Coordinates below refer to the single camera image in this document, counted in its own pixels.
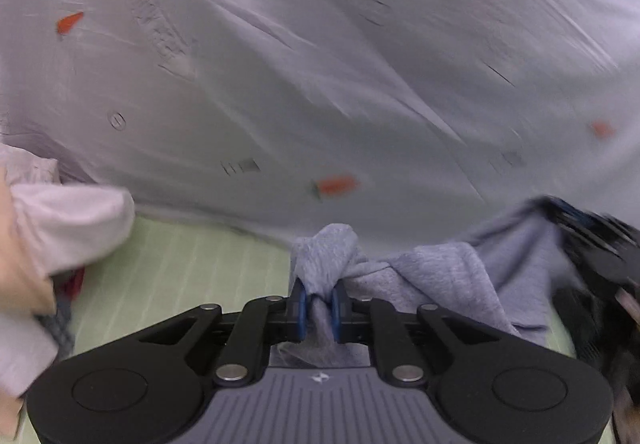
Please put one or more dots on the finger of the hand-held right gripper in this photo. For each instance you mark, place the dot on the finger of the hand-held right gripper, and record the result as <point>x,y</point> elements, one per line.
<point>570,221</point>

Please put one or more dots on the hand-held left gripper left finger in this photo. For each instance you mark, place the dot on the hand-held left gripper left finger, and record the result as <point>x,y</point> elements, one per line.
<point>299,313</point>

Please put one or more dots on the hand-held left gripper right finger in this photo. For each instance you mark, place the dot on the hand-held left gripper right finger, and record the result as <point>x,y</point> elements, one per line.
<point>337,318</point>

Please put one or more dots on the grey shirt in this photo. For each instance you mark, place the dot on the grey shirt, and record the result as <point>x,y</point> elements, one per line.
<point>425,274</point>

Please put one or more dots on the red cloth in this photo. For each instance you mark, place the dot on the red cloth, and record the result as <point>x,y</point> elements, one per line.
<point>72,284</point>

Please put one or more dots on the carrot print grey blanket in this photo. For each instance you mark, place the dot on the carrot print grey blanket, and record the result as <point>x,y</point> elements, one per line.
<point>300,74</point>

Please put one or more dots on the blue-grey knit cloth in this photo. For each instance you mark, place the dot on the blue-grey knit cloth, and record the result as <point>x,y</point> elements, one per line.
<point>59,329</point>

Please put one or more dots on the peach cloth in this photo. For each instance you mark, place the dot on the peach cloth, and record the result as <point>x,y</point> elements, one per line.
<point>22,264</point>

